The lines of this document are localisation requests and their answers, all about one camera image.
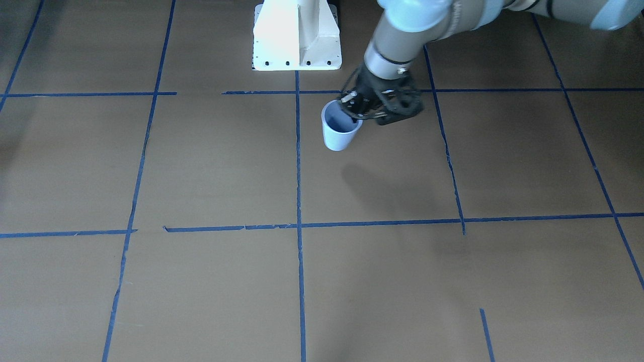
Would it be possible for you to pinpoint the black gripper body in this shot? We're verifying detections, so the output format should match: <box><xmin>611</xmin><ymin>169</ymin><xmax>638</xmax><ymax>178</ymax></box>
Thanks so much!
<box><xmin>340</xmin><ymin>64</ymin><xmax>403</xmax><ymax>121</ymax></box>

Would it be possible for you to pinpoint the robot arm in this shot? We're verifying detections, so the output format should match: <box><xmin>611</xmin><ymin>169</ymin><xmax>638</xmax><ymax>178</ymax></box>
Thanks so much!
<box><xmin>337</xmin><ymin>1</ymin><xmax>643</xmax><ymax>126</ymax></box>

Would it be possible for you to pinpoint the white pedestal base plate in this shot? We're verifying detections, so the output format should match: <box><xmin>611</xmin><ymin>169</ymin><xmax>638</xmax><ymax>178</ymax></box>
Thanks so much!
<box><xmin>252</xmin><ymin>1</ymin><xmax>343</xmax><ymax>71</ymax></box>

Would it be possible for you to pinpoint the blue ribbed cup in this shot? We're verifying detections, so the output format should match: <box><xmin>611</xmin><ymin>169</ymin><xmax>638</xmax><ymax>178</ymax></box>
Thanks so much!
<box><xmin>320</xmin><ymin>100</ymin><xmax>363</xmax><ymax>151</ymax></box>

